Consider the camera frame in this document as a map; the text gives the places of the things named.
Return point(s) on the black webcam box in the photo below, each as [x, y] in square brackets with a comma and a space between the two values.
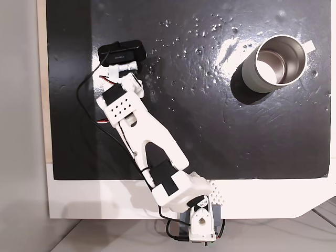
[122, 52]

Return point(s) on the black table mat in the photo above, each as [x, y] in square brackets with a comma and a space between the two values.
[210, 118]

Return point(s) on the pale green steel mug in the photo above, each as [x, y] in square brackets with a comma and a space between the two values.
[275, 65]

